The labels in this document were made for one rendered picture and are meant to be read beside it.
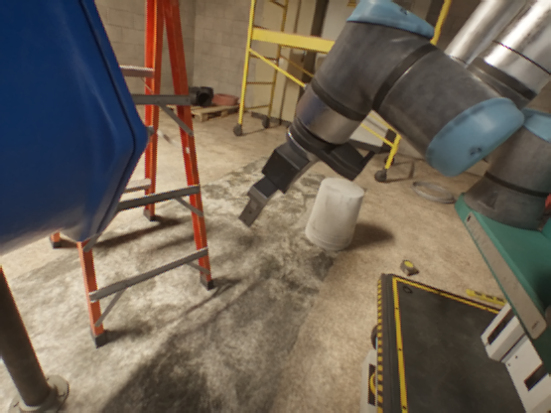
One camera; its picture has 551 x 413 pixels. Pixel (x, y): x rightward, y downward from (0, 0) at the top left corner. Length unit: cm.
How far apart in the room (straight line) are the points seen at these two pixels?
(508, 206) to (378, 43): 65
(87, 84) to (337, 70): 35
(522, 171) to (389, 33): 63
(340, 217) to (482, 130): 138
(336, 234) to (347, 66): 141
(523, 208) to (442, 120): 63
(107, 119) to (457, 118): 45
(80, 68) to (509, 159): 92
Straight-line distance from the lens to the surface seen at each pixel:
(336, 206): 161
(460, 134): 31
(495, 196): 91
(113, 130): 48
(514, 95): 45
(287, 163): 39
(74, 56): 50
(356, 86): 35
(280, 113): 458
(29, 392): 112
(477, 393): 101
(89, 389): 118
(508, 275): 72
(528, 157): 89
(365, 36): 35
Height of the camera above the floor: 100
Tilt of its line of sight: 27 degrees down
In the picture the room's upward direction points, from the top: 11 degrees clockwise
